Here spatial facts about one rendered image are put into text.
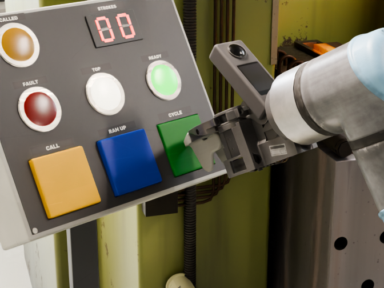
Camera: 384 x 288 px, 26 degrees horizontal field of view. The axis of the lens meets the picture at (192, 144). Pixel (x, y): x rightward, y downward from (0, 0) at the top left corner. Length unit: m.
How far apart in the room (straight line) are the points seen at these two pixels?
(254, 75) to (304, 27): 0.87
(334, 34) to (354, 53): 1.04
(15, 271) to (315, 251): 1.68
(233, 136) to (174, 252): 0.55
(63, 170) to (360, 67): 0.39
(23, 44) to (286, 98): 0.34
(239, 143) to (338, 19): 0.93
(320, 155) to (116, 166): 0.46
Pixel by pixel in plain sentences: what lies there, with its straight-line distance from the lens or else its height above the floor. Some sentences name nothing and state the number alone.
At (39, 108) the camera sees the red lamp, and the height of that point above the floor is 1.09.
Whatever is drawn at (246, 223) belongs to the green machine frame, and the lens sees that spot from 1.58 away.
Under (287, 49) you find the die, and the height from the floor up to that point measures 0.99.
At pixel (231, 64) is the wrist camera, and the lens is 1.02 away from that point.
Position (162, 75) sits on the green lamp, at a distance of 1.15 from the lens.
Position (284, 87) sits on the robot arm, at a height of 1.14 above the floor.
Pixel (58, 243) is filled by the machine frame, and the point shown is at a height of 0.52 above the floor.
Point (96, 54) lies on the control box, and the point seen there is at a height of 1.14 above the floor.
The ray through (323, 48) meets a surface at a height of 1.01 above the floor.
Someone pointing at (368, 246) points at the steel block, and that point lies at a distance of 1.46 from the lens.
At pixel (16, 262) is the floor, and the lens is 3.05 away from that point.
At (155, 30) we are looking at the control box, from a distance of 1.18.
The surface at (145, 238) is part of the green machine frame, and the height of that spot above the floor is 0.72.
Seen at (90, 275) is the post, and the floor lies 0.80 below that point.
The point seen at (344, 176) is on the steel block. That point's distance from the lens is 1.38.
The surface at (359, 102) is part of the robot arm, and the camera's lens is 0.87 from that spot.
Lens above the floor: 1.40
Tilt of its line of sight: 20 degrees down
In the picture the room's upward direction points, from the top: straight up
